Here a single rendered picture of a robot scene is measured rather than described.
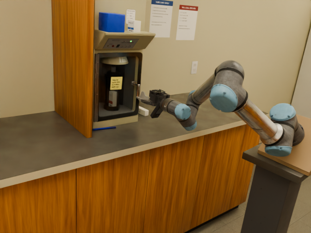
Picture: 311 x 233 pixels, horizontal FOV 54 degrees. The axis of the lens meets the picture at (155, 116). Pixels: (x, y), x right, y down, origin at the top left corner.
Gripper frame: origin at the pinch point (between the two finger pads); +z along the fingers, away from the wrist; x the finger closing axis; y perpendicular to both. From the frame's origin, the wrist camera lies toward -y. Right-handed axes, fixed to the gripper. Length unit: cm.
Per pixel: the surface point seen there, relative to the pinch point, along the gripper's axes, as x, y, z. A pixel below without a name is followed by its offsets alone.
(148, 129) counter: -4.4, -20.7, -0.7
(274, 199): -41, -42, -70
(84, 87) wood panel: 34.4, 7.0, 7.0
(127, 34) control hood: 13.1, 35.2, 1.8
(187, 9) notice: -78, 51, 56
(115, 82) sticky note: 13.4, 6.8, 11.8
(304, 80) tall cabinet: -285, -20, 43
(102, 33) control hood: 26.7, 34.9, 4.7
